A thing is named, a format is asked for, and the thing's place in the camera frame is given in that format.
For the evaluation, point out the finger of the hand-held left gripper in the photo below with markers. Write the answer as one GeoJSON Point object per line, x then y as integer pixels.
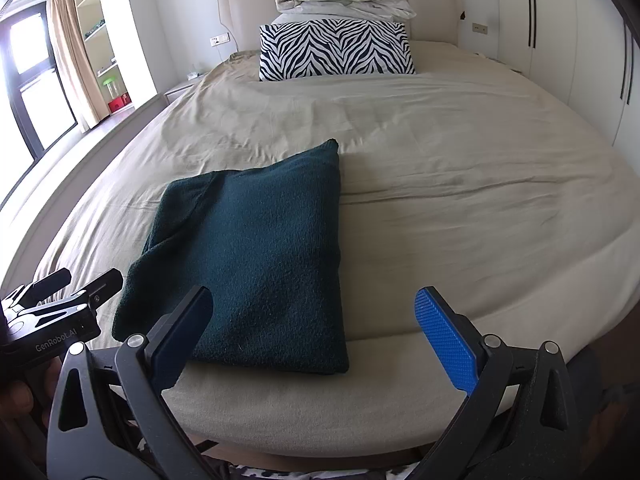
{"type": "Point", "coordinates": [47, 282]}
{"type": "Point", "coordinates": [100, 287]}

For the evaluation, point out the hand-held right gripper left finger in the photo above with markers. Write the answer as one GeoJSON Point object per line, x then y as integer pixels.
{"type": "Point", "coordinates": [175, 345]}

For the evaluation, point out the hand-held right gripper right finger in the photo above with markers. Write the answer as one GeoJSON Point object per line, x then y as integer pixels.
{"type": "Point", "coordinates": [445, 335]}

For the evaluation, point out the dark green knit sweater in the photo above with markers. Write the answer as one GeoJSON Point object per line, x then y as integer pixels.
{"type": "Point", "coordinates": [250, 260]}

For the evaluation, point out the person's left hand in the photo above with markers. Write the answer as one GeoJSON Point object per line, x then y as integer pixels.
{"type": "Point", "coordinates": [15, 400]}

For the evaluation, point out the bed with beige sheet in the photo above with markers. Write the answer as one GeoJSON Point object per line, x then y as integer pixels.
{"type": "Point", "coordinates": [450, 185]}

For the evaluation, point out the red box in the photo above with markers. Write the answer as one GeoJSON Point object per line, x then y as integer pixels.
{"type": "Point", "coordinates": [119, 105]}

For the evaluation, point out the black framed window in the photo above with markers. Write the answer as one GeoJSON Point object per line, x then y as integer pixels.
{"type": "Point", "coordinates": [30, 85]}

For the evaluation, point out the green plastic container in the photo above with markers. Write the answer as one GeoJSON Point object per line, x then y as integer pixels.
{"type": "Point", "coordinates": [110, 87]}

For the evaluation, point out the white nightstand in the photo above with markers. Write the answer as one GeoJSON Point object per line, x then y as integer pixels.
{"type": "Point", "coordinates": [182, 87]}

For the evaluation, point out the beige curtain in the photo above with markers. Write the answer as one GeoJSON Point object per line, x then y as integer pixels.
{"type": "Point", "coordinates": [70, 60]}

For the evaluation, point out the zebra print pillow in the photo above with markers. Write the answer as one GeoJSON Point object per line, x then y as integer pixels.
{"type": "Point", "coordinates": [335, 50]}

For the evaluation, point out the beige padded headboard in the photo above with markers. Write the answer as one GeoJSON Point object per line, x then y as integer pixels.
{"type": "Point", "coordinates": [240, 15]}

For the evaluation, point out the white wardrobe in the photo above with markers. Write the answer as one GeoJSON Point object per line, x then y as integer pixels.
{"type": "Point", "coordinates": [575, 25]}

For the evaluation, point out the folded white duvet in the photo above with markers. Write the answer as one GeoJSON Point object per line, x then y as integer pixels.
{"type": "Point", "coordinates": [345, 5]}

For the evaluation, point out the white wall shelf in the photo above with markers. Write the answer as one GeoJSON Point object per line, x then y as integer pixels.
{"type": "Point", "coordinates": [97, 20]}

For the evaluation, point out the wall socket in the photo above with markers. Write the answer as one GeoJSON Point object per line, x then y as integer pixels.
{"type": "Point", "coordinates": [479, 28]}
{"type": "Point", "coordinates": [220, 39]}

